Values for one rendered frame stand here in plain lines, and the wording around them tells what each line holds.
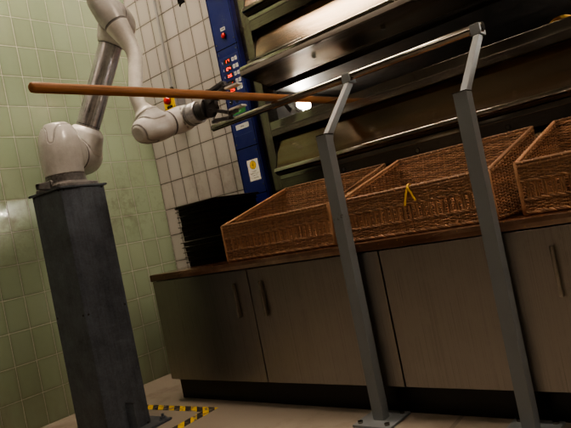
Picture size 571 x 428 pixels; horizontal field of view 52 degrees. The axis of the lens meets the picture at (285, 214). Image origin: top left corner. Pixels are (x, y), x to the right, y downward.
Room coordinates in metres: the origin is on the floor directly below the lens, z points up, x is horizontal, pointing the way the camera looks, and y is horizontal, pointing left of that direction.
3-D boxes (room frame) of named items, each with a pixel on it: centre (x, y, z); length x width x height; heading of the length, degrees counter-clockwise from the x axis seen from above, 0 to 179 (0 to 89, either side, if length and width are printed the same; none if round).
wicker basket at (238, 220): (2.41, -0.09, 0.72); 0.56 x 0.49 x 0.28; 51
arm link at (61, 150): (2.37, 0.84, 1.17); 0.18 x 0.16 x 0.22; 178
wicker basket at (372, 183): (2.03, -0.54, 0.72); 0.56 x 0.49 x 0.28; 49
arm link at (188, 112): (2.32, 0.27, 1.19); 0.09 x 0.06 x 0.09; 140
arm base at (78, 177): (2.34, 0.85, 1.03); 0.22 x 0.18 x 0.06; 144
